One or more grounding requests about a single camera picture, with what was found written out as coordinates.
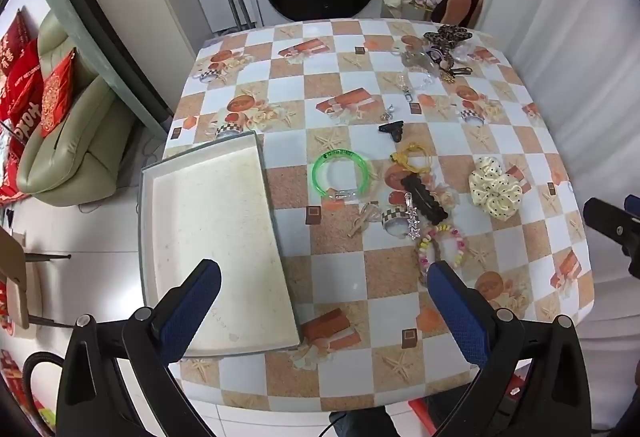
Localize white curtain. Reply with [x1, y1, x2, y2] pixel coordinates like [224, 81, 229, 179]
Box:
[445, 0, 640, 218]

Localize colourful bead bracelet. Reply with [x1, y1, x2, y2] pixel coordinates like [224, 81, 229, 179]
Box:
[416, 223, 468, 276]

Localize silver star rhinestone hair clip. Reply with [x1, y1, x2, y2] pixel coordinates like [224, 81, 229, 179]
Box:
[404, 191, 421, 240]

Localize green translucent bangle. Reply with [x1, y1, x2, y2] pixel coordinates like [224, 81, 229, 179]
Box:
[311, 149, 373, 204]

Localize red lettered cushion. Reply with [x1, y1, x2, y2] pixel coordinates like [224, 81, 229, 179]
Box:
[7, 40, 47, 120]

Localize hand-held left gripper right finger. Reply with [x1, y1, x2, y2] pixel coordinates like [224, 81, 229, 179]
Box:
[426, 260, 592, 437]

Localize wooden chair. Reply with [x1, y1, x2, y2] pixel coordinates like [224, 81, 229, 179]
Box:
[0, 227, 72, 331]

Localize brown gold hair clip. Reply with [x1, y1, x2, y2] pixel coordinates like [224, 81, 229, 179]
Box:
[440, 62, 473, 83]

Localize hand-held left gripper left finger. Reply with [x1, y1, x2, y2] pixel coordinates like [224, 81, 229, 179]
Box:
[55, 258, 223, 437]

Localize green sofa with red cushions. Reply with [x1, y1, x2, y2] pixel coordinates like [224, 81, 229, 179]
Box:
[17, 10, 137, 207]

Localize grey-rimmed white tray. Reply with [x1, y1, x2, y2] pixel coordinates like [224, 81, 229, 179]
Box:
[138, 131, 302, 360]

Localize cream polka dot scrunchie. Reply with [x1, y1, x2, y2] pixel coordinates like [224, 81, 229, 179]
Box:
[468, 156, 524, 219]

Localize checked printed tablecloth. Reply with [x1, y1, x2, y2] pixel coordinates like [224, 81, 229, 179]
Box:
[162, 17, 598, 415]

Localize leopard print bow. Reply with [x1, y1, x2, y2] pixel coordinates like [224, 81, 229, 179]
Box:
[424, 24, 473, 51]

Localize red packets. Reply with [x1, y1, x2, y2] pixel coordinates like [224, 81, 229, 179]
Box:
[0, 349, 32, 418]

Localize red plastic stool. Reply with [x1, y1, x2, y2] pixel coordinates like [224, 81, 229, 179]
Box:
[409, 362, 532, 437]

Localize black fuzzy hair clip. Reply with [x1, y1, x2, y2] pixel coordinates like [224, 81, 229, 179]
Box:
[400, 174, 449, 224]

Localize yellow cord bracelet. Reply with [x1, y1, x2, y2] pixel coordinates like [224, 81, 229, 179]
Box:
[390, 143, 437, 179]

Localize red patterned cushion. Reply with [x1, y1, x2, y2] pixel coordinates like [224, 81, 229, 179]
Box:
[39, 48, 79, 139]

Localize person's dark trouser leg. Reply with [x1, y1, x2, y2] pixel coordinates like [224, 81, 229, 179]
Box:
[329, 409, 397, 437]

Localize black hose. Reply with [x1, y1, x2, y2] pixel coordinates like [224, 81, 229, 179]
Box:
[24, 351, 66, 424]

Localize black claw hair clip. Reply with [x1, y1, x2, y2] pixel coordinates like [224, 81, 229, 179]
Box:
[378, 120, 407, 140]

